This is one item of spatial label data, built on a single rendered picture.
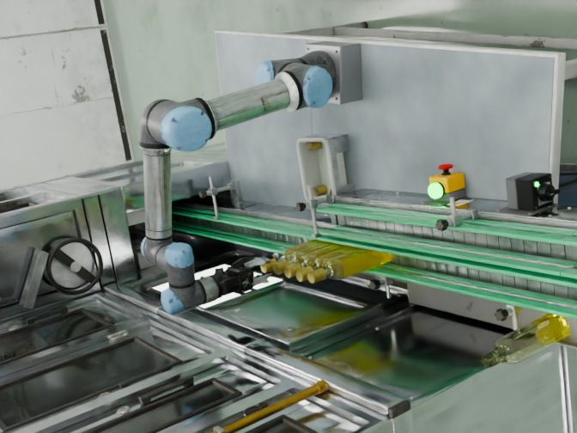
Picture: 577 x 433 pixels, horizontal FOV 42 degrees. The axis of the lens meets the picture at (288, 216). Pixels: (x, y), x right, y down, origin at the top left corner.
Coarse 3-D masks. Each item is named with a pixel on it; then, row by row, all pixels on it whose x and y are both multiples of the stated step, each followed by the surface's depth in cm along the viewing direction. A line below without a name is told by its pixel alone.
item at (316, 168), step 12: (300, 144) 257; (324, 144) 256; (300, 156) 257; (312, 156) 260; (324, 156) 258; (300, 168) 259; (312, 168) 260; (324, 168) 259; (312, 180) 261; (324, 180) 261
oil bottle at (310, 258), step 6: (330, 246) 232; (336, 246) 230; (342, 246) 229; (348, 246) 230; (312, 252) 228; (318, 252) 227; (324, 252) 226; (330, 252) 226; (306, 258) 224; (312, 258) 223; (312, 264) 223
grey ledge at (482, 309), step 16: (416, 288) 219; (432, 288) 213; (432, 304) 215; (448, 304) 209; (464, 304) 204; (480, 304) 199; (496, 304) 195; (496, 320) 196; (512, 320) 192; (528, 320) 187; (576, 320) 175; (576, 336) 177
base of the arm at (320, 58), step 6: (306, 54) 234; (312, 54) 232; (318, 54) 231; (324, 54) 231; (306, 60) 229; (312, 60) 229; (318, 60) 230; (324, 60) 231; (330, 60) 231; (324, 66) 229; (330, 66) 230; (330, 72) 230; (336, 78) 231
